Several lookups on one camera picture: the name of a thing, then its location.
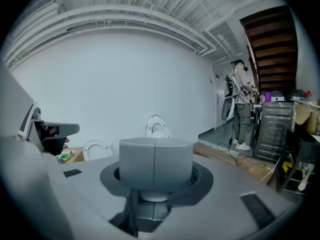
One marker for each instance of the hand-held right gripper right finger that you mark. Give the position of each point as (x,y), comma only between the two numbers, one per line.
(175,161)

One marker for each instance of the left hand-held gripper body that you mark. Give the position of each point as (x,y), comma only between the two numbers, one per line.
(15,109)

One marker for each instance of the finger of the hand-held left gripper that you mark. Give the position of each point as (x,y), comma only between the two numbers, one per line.
(70,128)

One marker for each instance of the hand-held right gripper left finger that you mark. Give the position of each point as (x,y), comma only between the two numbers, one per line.
(137,161)

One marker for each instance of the white toilet with raised lid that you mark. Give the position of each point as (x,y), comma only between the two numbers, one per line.
(158,126)

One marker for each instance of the small white toilet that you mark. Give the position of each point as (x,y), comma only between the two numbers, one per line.
(96,150)

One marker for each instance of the person's left hand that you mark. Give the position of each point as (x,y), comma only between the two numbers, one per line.
(66,141)

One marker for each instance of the large brown cardboard box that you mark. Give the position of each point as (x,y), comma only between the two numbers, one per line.
(76,155)

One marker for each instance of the green plastic item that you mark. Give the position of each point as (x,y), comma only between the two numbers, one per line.
(64,156)

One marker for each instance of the wooden plank platform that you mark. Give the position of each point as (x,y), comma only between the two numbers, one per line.
(240,162)

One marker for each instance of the white door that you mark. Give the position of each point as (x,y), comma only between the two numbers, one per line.
(218,101)

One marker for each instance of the steel washing machine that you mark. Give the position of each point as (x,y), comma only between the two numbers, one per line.
(273,131)

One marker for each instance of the purple cup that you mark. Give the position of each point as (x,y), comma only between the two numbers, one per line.
(267,97)

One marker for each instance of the yellow tool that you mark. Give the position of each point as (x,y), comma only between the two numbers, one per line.
(288,165)

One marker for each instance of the black metal rack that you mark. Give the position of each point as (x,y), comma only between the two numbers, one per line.
(308,146)

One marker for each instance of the open tan cardboard box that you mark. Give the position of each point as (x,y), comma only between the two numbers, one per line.
(306,116)

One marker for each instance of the dark wooden staircase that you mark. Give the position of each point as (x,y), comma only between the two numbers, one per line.
(272,49)

